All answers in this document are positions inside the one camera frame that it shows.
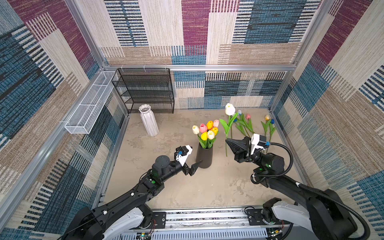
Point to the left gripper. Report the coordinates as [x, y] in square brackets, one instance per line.
[191, 170]

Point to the cream yellow tulip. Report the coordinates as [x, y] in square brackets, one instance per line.
[266, 124]

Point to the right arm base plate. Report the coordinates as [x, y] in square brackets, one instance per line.
[257, 217]

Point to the dark pink tulip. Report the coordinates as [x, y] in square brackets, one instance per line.
[246, 118]

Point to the white ribbed ceramic vase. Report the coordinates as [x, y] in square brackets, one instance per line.
[149, 120]

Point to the yellow orange tulip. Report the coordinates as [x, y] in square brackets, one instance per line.
[210, 125]

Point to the black wire shelf rack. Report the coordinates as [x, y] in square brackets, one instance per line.
[152, 86]

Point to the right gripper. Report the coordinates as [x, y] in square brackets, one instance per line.
[243, 145]

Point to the black cylindrical vase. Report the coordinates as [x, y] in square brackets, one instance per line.
[204, 157]

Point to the light pink tulip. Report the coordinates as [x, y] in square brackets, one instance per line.
[216, 123]

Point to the aluminium front rail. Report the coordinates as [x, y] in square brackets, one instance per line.
[197, 224]

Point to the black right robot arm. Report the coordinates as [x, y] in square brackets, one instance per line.
[321, 212]

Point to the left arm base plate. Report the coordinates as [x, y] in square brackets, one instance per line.
[156, 220]

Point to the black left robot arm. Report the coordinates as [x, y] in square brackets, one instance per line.
[93, 224]

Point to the white wire mesh basket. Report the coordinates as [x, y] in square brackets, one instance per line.
[87, 112]

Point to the small blue tulip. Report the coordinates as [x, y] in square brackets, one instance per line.
[272, 128]

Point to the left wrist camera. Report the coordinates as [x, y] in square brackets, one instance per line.
[182, 154]

